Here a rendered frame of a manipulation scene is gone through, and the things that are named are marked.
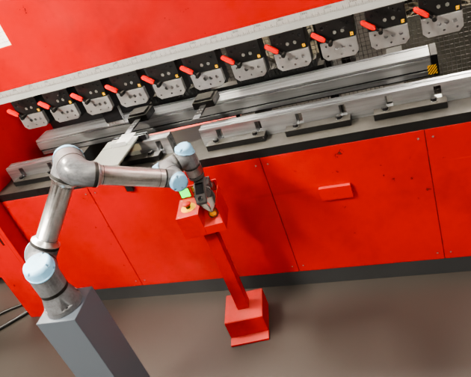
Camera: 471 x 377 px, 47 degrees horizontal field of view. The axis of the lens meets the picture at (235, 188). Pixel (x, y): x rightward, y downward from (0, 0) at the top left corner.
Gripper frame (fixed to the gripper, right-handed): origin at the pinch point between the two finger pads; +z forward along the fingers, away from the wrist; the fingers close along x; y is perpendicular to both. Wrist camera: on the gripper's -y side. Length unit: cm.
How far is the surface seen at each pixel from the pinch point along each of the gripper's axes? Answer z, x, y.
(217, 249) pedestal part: 21.3, 4.4, -2.8
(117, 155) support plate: -23, 42, 31
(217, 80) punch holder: -43, -17, 36
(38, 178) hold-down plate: -12, 100, 52
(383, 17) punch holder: -54, -91, 22
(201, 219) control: -0.1, 4.5, -4.6
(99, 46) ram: -71, 31, 48
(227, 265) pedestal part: 32.2, 3.4, -3.7
